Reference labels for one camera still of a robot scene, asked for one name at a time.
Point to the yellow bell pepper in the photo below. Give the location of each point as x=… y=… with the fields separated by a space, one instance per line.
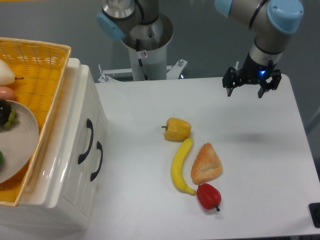
x=176 y=129

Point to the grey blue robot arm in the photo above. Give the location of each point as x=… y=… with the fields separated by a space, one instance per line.
x=272 y=21

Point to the white drawer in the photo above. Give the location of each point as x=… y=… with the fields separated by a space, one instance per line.
x=86 y=126

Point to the yellow banana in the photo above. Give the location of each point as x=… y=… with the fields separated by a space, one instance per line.
x=176 y=169

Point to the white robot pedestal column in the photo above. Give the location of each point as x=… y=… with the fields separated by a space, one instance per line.
x=147 y=49

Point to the green grape bunch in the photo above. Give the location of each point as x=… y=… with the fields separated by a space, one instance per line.
x=10 y=119

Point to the yellow woven basket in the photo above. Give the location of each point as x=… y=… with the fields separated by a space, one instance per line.
x=42 y=66

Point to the red bell pepper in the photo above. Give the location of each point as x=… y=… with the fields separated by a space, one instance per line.
x=209 y=197

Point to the white pear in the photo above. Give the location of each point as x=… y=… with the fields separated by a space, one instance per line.
x=7 y=76

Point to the green vegetable piece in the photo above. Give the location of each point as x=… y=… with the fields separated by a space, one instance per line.
x=1 y=158

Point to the grey round plate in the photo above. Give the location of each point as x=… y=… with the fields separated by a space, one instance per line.
x=19 y=142

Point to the white drawer cabinet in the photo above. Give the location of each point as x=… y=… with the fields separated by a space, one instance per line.
x=33 y=209

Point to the black corner device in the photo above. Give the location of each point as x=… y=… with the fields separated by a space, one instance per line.
x=314 y=209

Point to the triangular pastry bread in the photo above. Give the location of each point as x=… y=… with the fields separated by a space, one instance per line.
x=207 y=165

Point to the dark purple eggplant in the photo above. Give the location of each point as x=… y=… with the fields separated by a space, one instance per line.
x=5 y=111

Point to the pink sausage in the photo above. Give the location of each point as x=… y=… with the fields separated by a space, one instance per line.
x=7 y=93

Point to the bottom drawer black handle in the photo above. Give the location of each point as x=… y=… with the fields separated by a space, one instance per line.
x=98 y=165

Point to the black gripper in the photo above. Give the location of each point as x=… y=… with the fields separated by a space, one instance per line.
x=252 y=73

